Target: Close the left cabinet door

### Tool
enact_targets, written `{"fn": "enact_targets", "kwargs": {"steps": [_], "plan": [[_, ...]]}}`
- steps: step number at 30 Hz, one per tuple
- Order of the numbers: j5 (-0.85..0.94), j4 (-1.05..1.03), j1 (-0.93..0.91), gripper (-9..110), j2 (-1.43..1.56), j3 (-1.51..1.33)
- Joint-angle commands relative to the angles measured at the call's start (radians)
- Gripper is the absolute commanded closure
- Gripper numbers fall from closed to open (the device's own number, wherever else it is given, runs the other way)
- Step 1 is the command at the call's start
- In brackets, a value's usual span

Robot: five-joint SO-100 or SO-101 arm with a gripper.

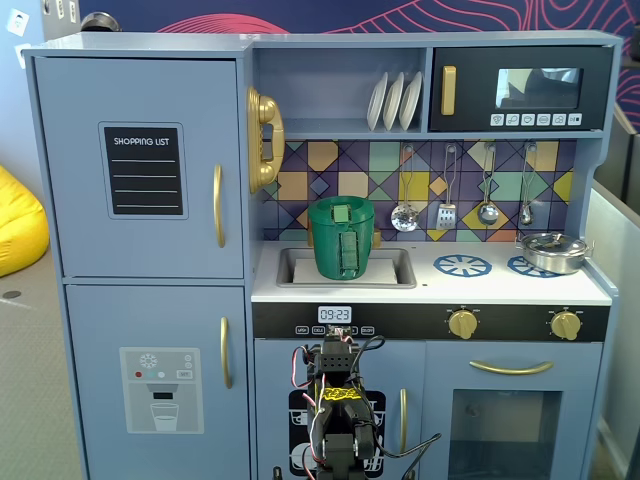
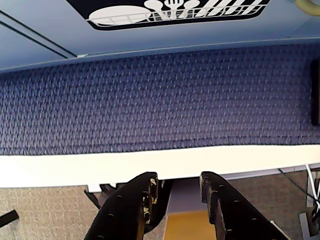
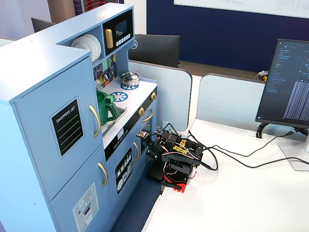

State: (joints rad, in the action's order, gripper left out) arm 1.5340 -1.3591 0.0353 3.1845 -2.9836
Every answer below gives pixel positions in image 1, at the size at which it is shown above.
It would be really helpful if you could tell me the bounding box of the steel pot with lid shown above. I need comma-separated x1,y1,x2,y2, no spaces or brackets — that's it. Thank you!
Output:
515,231,596,276

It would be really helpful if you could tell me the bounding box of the shopping list cabinet door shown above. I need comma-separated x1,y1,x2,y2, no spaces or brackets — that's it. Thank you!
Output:
33,55,246,280

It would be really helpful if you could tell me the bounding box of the gold dispenser door handle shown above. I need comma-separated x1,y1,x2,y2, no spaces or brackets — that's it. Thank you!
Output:
219,316,234,390

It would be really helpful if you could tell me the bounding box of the gold stove knob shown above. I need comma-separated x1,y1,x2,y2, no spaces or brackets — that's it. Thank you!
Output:
548,309,584,342
446,308,480,341

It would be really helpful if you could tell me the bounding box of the black toy microwave door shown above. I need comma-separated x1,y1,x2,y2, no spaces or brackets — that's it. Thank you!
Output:
430,47,614,132

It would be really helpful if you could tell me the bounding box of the steel ladle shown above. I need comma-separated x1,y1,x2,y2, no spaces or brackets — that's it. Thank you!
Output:
477,142,501,226

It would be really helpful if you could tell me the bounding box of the blue oven door with window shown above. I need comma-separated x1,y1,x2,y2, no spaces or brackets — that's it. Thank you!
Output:
424,341,605,480

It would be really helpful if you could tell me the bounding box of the steel spoon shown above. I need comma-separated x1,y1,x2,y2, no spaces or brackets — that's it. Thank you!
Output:
518,142,539,226

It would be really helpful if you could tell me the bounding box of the white toy plate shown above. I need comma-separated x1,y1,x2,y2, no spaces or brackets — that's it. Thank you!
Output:
382,71,406,132
366,71,390,132
398,71,424,132

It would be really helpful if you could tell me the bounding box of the gold microwave handle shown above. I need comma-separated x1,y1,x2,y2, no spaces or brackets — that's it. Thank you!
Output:
439,65,458,116

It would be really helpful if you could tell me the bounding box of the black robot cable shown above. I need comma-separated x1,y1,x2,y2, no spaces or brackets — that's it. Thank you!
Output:
372,432,442,465

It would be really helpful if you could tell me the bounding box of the water dispenser fridge door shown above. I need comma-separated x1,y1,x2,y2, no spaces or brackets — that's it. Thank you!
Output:
64,284,251,480

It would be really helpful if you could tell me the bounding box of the gold oven handle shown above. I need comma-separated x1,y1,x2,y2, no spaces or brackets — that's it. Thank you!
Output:
468,359,555,376

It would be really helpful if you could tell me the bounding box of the grey toy sink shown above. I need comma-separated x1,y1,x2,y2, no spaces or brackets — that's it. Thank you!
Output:
275,246,418,290

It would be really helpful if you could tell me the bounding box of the yellow beanbag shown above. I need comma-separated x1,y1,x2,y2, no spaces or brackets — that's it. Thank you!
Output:
0,164,51,279

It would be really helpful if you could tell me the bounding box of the gold shopping list door handle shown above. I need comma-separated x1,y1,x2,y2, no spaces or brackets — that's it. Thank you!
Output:
212,163,227,249

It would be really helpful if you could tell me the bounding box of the steel slotted spatula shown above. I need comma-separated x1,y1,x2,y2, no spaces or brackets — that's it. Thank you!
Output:
435,143,459,231

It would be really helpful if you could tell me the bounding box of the gold toy telephone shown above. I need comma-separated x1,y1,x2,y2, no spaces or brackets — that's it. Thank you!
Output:
245,86,286,195

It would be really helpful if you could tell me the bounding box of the gold under-sink door handle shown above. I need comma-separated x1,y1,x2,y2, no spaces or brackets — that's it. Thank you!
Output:
398,388,409,454

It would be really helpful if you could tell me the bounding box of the blue toy kitchen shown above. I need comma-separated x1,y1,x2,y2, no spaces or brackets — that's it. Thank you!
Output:
22,30,624,480

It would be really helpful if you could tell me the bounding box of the black round object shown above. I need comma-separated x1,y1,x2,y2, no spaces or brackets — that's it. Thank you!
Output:
79,12,123,34

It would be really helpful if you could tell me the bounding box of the steel skimmer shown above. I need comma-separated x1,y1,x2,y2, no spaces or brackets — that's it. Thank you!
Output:
390,144,420,233

